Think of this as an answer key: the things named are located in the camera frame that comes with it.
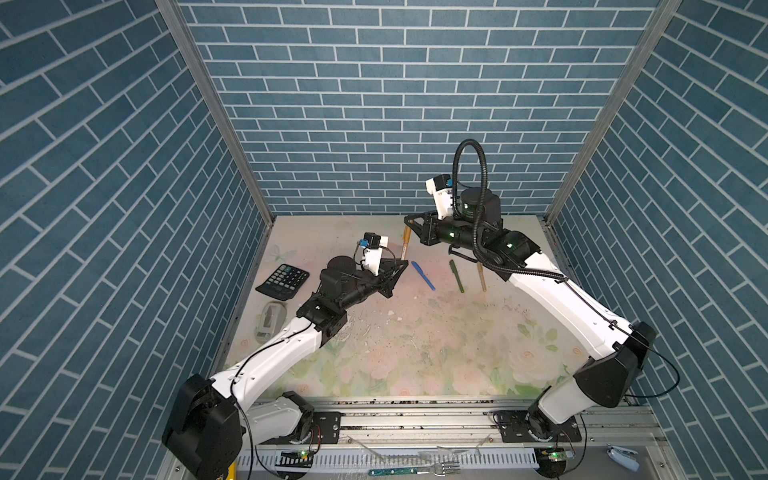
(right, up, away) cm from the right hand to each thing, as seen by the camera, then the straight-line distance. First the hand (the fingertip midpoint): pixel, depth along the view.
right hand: (402, 218), depth 69 cm
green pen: (+20, -16, +36) cm, 44 cm away
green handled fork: (+9, -58, -1) cm, 59 cm away
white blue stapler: (+53, -56, +1) cm, 77 cm away
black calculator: (-39, -19, +31) cm, 53 cm away
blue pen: (+9, -19, +34) cm, 40 cm away
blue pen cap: (+6, -14, +38) cm, 41 cm away
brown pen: (+1, -8, +2) cm, 8 cm away
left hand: (+1, -11, +4) cm, 11 cm away
